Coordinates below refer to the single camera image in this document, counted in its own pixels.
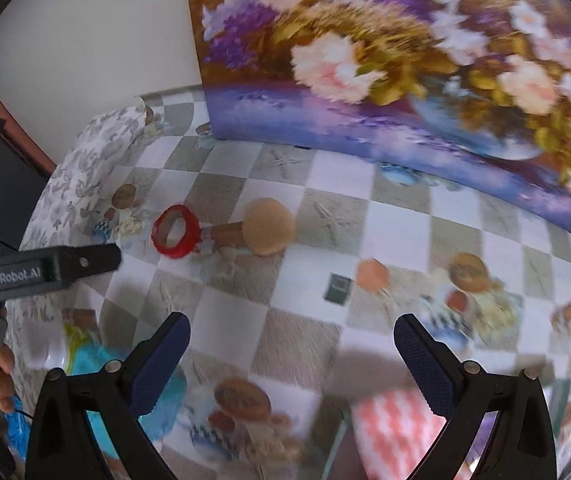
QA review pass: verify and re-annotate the small dark green card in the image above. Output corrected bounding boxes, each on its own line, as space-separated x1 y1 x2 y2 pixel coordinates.
324 272 353 306

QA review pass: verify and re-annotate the floral painting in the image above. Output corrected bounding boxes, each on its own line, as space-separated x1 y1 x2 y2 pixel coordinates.
184 0 571 238

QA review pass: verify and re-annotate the teal plastic box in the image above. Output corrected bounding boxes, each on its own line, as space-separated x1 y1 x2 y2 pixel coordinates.
68 342 189 461

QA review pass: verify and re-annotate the brown wooden door frame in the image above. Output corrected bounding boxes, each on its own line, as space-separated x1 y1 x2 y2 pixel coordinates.
0 100 56 176

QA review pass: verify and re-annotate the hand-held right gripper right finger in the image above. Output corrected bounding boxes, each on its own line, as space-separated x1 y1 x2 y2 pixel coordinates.
394 313 559 480

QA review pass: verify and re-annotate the white pill bottle green label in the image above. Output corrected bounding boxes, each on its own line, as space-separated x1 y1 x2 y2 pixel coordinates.
20 310 91 373

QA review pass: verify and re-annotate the dark cabinet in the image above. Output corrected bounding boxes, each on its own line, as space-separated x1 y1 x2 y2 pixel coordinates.
0 67 54 261

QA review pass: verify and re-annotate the purple cartoon card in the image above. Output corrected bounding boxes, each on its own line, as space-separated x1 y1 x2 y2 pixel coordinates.
465 407 503 466

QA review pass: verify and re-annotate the grey floral tablecloth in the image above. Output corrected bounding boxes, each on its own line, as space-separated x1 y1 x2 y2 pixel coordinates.
18 102 146 256

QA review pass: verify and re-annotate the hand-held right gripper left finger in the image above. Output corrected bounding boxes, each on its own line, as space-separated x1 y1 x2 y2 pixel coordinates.
26 311 191 480

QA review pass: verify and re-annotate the checkered printed table cover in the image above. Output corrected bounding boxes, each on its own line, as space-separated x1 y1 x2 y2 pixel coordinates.
6 87 571 480

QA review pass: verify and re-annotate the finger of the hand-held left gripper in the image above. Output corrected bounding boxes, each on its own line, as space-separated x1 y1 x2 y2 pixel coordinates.
58 243 123 289

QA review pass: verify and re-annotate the pink checkered cloth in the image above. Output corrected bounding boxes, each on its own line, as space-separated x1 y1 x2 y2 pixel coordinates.
350 387 459 480

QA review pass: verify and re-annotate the red tape roll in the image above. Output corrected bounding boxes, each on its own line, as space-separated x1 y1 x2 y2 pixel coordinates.
150 204 201 261

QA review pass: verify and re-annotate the person's left hand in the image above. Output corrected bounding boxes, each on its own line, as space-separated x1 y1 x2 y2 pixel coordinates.
0 344 17 414

